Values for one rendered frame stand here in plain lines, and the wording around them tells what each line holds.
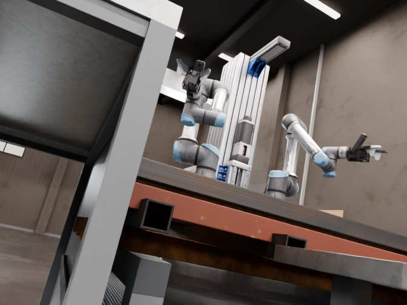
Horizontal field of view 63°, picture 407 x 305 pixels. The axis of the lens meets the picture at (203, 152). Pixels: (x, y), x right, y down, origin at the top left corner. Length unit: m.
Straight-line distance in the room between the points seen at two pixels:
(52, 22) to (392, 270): 0.67
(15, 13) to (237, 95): 1.71
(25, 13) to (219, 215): 0.52
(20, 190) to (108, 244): 11.97
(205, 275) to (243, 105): 1.18
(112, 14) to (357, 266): 0.48
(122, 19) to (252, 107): 1.85
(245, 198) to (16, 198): 11.82
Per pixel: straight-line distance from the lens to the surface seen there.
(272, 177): 2.11
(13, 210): 12.38
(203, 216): 0.66
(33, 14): 0.72
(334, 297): 0.61
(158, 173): 0.64
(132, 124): 0.45
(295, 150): 2.30
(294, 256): 0.63
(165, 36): 0.52
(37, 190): 12.37
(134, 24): 0.52
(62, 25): 0.71
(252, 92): 2.34
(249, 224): 0.71
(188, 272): 1.51
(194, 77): 1.56
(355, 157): 2.16
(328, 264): 0.56
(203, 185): 0.67
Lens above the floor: 0.72
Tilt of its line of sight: 15 degrees up
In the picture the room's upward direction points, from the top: 13 degrees clockwise
